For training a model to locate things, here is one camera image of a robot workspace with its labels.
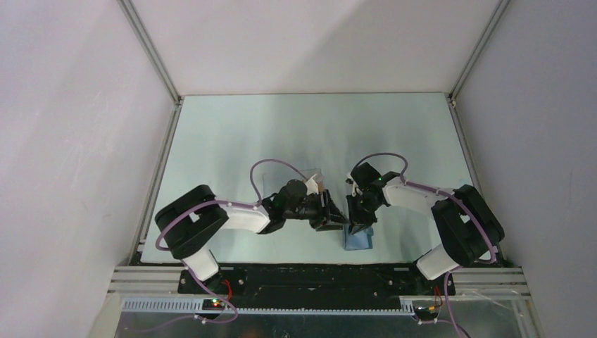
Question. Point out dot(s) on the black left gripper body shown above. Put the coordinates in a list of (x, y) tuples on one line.
[(318, 216)]

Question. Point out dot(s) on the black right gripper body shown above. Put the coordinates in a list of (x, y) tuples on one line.
[(362, 209)]

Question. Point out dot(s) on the blue leather card holder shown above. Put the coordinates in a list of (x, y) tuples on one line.
[(359, 241)]

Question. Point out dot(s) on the clear acrylic card box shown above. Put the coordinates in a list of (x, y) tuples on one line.
[(274, 180)]

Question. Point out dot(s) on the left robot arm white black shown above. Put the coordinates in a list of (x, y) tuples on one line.
[(187, 224)]

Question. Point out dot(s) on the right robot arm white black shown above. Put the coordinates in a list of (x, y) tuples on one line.
[(467, 227)]

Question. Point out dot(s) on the right controller board with leds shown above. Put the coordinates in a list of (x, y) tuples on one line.
[(427, 315)]

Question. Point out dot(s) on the controller board with leds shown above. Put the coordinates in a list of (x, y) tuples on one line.
[(213, 305), (427, 315)]

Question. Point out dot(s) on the left controller board with leds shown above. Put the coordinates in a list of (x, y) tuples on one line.
[(213, 305)]

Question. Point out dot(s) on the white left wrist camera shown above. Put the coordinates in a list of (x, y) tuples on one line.
[(314, 184)]

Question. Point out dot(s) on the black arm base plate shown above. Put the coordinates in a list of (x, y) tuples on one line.
[(238, 279)]

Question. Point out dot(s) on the grey slotted cable duct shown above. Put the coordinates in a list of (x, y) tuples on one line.
[(193, 306)]

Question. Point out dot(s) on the right aluminium frame post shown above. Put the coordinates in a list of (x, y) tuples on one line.
[(479, 47)]

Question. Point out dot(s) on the aluminium frame post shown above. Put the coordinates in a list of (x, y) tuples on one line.
[(139, 29), (479, 47)]

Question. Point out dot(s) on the left aluminium frame post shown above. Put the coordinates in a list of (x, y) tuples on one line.
[(139, 29)]

